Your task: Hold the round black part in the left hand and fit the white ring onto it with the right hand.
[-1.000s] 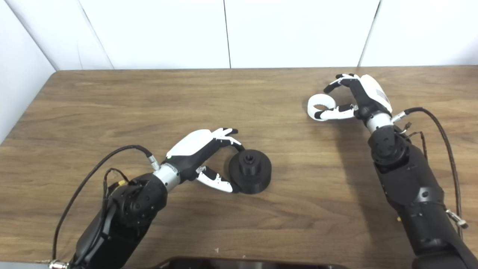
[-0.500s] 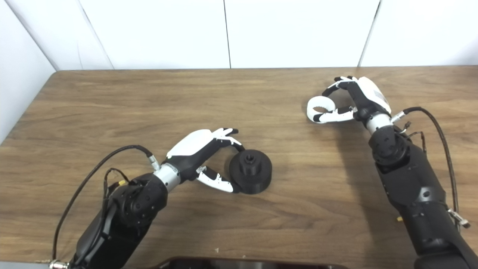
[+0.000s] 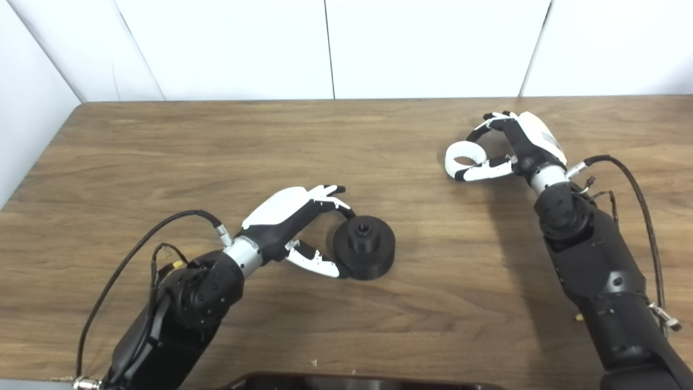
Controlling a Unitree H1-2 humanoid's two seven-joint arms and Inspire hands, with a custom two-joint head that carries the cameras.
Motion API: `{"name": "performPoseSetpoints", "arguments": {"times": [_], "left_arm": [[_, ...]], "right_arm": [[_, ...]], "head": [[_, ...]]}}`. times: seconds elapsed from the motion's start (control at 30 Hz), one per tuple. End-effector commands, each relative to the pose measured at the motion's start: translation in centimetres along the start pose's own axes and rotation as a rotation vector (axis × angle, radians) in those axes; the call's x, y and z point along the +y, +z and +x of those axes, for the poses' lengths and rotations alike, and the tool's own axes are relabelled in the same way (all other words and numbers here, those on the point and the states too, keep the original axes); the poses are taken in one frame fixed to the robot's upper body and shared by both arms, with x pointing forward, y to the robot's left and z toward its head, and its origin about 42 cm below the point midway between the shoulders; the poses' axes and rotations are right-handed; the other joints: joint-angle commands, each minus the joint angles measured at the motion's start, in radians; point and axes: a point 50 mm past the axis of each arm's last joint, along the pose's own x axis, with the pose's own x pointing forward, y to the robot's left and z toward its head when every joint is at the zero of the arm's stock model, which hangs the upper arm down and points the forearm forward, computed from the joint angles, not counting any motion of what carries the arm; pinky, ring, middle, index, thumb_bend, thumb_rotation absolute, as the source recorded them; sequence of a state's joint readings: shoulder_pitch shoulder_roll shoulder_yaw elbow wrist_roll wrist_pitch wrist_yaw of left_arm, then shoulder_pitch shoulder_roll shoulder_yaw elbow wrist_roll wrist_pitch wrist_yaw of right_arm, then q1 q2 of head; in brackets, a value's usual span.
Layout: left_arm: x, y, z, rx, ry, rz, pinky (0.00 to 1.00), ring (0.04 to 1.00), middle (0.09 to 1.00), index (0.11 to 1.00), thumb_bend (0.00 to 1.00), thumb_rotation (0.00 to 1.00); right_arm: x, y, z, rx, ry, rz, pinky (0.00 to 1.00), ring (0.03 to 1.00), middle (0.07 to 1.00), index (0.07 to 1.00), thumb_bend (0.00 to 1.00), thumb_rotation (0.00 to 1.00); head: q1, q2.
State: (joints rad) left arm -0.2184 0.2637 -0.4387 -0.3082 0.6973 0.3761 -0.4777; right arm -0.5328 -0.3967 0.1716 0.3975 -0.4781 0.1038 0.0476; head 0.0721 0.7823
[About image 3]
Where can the round black stepped part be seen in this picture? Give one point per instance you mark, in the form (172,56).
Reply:
(371,262)

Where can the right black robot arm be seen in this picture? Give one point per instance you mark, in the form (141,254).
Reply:
(595,265)

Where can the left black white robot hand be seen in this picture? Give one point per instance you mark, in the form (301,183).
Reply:
(276,211)

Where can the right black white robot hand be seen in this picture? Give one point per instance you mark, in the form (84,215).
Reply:
(533,146)

